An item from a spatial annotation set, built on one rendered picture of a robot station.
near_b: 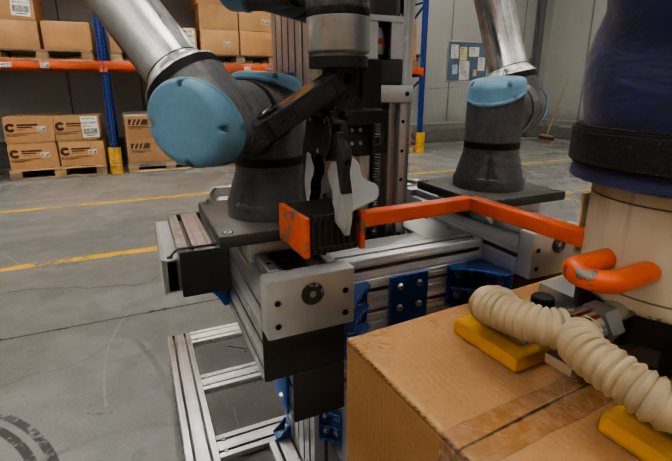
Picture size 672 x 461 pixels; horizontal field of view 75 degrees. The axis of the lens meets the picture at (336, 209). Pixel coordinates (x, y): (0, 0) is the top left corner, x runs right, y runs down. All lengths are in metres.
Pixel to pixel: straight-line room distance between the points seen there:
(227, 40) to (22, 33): 2.67
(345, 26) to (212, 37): 6.96
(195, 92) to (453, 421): 0.46
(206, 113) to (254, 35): 7.05
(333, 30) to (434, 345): 0.39
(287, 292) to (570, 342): 0.35
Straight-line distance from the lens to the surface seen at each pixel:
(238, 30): 7.62
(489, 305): 0.51
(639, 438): 0.49
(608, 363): 0.44
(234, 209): 0.74
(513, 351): 0.55
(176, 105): 0.60
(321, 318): 0.66
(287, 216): 0.56
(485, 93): 0.96
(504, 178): 0.96
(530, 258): 0.88
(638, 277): 0.49
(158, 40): 0.66
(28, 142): 7.49
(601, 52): 0.53
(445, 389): 0.51
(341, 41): 0.52
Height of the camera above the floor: 1.25
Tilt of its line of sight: 15 degrees down
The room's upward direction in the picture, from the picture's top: straight up
